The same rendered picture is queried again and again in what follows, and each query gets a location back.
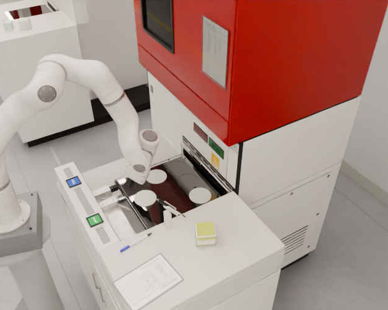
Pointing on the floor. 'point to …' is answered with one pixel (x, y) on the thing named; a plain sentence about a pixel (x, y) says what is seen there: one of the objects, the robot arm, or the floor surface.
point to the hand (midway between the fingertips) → (132, 182)
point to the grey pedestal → (30, 278)
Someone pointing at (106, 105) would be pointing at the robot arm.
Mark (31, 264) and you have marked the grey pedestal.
